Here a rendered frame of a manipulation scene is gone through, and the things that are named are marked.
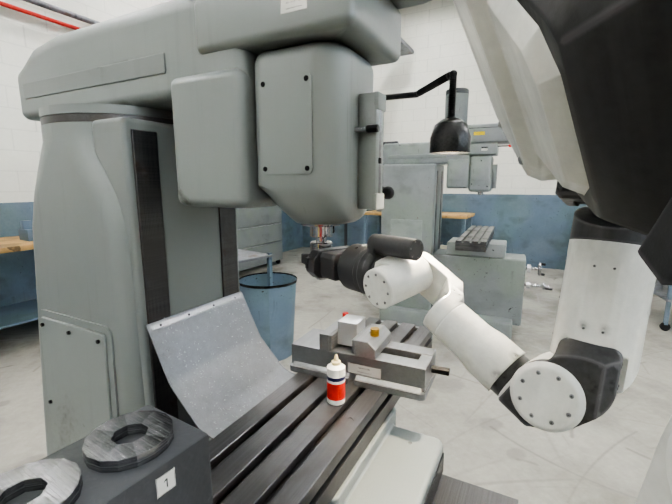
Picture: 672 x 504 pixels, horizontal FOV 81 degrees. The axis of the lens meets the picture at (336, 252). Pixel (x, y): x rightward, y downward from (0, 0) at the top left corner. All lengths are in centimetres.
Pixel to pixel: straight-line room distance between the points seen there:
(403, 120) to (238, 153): 696
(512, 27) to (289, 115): 51
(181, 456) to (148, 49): 78
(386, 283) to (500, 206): 667
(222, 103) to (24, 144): 434
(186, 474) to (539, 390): 41
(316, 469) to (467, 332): 35
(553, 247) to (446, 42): 387
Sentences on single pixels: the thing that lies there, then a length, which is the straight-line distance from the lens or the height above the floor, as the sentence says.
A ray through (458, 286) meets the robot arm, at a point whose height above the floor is 123.
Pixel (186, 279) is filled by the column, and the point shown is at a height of 115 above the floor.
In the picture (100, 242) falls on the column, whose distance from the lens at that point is 101.
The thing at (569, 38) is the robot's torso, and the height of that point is 145.
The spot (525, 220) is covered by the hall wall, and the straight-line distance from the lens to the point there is 722.
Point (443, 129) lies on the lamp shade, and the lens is 74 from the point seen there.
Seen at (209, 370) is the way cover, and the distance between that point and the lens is 105.
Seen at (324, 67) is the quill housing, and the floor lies 158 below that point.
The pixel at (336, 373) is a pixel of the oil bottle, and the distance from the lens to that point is 87.
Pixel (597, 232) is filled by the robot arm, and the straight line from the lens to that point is 53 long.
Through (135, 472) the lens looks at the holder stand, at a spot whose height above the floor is 110.
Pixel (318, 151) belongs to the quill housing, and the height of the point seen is 144.
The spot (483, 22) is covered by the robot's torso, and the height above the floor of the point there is 150.
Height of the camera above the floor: 139
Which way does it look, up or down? 10 degrees down
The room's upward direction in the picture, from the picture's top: straight up
